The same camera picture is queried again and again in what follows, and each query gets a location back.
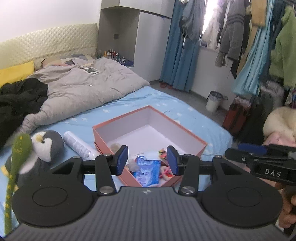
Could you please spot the black clothing pile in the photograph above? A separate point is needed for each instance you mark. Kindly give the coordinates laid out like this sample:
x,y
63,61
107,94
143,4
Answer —
x,y
19,99

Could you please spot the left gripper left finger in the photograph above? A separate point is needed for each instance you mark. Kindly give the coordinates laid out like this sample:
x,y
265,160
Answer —
x,y
106,166

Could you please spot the grey white wardrobe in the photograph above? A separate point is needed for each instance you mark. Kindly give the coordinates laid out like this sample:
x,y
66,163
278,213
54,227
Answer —
x,y
139,31

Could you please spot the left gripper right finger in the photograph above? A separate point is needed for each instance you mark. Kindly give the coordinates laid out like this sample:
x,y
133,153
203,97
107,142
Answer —
x,y
187,166

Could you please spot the clear plastic item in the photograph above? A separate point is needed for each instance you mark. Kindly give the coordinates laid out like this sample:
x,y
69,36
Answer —
x,y
115,147

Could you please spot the hanging denim clothes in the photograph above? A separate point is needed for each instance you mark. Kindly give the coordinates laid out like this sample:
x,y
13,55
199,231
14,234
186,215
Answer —
x,y
192,19

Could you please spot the white spray bottle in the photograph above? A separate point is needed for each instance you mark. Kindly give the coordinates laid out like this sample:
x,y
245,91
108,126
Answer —
x,y
80,147

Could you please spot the grey penguin plush toy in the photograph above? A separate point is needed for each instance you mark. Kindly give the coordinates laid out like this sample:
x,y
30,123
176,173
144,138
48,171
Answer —
x,y
45,146

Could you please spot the pink feather bird toy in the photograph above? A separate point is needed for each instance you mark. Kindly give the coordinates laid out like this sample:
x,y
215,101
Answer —
x,y
163,155

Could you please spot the white waste bin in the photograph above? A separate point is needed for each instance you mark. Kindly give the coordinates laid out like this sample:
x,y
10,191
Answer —
x,y
213,101

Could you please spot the yellow pillow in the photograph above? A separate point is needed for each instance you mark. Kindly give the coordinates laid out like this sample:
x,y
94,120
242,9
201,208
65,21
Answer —
x,y
16,73

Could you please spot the red suitcase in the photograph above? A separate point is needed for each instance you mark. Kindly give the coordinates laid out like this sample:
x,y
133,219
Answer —
x,y
236,115

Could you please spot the cream quilted headboard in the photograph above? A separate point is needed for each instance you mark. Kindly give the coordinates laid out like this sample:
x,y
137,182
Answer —
x,y
53,42

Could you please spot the grey duvet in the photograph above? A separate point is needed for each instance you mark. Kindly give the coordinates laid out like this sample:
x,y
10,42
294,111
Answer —
x,y
72,90

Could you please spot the hanging clothes rack garments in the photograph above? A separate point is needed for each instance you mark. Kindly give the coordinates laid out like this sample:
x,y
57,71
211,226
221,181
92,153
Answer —
x,y
259,38

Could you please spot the blue star bedsheet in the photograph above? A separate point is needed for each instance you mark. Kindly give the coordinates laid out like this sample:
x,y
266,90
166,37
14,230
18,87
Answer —
x,y
216,137

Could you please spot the orange cardboard box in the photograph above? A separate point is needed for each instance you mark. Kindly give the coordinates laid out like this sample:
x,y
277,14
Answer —
x,y
146,130

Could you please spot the bottles on shelf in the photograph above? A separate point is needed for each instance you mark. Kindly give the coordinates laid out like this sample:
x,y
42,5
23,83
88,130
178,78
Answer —
x,y
113,55

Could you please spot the blue curtain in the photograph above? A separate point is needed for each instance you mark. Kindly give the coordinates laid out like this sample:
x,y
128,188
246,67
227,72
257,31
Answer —
x,y
181,55

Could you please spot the green plush back scratcher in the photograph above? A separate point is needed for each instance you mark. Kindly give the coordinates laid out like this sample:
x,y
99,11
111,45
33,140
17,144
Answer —
x,y
21,150

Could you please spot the blue tissue pack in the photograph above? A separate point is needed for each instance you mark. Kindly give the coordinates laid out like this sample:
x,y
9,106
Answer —
x,y
148,172

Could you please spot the person's right hand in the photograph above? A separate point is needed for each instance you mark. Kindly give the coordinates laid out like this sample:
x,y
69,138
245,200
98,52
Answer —
x,y
286,218

